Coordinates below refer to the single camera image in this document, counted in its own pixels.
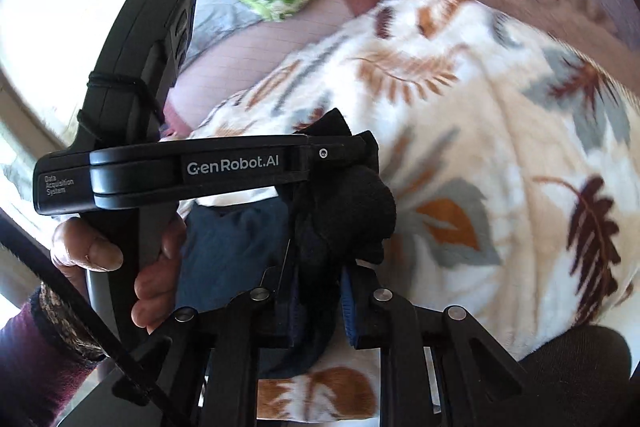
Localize black pants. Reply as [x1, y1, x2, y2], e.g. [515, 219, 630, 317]
[177, 140, 396, 378]

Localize maroon sleeve left forearm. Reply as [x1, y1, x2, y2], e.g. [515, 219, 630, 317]
[1, 285, 105, 426]

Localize person's left hand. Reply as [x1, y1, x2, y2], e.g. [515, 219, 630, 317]
[49, 210, 189, 333]

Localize grey quilted blanket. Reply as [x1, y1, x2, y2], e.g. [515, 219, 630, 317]
[182, 0, 262, 68]

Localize leaf pattern fleece blanket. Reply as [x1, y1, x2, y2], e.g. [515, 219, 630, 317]
[164, 0, 640, 423]

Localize black strap cable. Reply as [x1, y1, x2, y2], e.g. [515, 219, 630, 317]
[0, 210, 172, 408]

